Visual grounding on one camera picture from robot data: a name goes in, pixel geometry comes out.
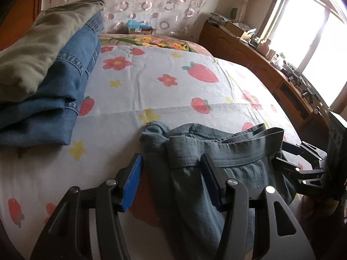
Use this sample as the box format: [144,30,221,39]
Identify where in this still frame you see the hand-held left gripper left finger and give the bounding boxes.
[30,153,144,260]

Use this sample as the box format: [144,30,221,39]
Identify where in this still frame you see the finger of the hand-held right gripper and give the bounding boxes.
[282,141,330,168]
[271,156,326,185]

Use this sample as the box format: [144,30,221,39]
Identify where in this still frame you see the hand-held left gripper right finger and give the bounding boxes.
[201,153,316,260]

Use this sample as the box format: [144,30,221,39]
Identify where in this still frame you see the teal pants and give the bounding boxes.
[139,121,297,260]

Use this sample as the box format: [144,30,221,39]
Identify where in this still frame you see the folded grey-green pants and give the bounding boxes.
[0,0,106,102]

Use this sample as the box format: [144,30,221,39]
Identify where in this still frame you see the row of small trinkets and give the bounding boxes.
[266,39,327,114]

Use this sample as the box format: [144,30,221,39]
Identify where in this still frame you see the fruit print bed sheet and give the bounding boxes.
[0,45,301,260]

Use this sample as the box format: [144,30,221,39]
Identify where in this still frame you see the wooden cabinet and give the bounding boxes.
[199,22,330,130]

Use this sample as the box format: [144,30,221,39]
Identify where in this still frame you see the folded blue jeans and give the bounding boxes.
[0,12,105,148]

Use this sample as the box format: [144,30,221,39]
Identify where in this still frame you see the floral blanket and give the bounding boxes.
[99,34,217,58]

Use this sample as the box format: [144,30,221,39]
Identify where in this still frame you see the pile of papers and boxes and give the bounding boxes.
[207,12,267,48]

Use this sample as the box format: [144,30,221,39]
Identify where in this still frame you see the small box with blue packet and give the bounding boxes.
[126,20,157,35]

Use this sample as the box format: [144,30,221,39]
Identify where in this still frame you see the circle print curtain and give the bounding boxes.
[42,0,244,44]

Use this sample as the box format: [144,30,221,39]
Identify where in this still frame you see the wooden headboard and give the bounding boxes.
[0,0,45,52]

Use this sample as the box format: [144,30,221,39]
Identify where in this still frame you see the wooden frame window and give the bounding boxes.
[255,0,347,111]

